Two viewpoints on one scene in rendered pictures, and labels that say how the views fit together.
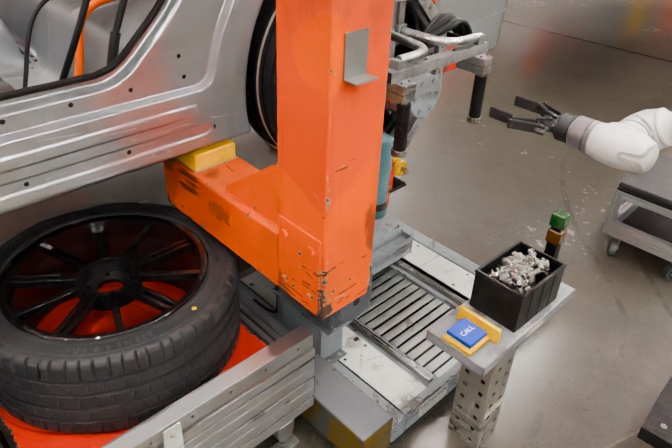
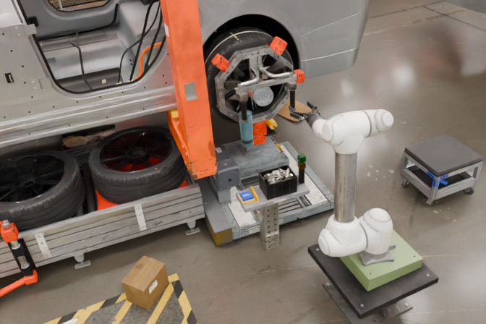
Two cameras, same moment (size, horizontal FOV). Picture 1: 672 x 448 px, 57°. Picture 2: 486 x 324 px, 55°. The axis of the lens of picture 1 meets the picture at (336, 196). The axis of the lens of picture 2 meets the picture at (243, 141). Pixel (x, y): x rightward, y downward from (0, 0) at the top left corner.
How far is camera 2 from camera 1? 1.75 m
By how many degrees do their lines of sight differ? 23
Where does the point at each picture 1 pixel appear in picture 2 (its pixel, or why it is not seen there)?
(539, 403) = (307, 241)
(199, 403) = (149, 200)
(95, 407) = (119, 195)
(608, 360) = not seen: hidden behind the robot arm
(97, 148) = (131, 107)
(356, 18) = (188, 79)
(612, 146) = (317, 130)
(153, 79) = (153, 84)
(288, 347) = (187, 189)
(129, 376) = (129, 186)
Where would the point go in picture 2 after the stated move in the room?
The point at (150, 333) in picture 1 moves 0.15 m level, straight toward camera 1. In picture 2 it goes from (138, 173) to (132, 189)
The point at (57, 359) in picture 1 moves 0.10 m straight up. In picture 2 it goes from (108, 176) to (105, 163)
